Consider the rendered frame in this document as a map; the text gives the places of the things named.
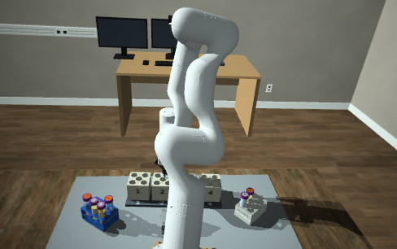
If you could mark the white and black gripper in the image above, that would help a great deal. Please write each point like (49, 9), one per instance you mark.
(157, 161)

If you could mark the white tube rack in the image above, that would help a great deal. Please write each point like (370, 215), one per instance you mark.
(252, 210)

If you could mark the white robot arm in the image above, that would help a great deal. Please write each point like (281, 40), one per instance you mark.
(191, 89)

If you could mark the blue tube rack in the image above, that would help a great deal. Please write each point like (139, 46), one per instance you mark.
(107, 221)

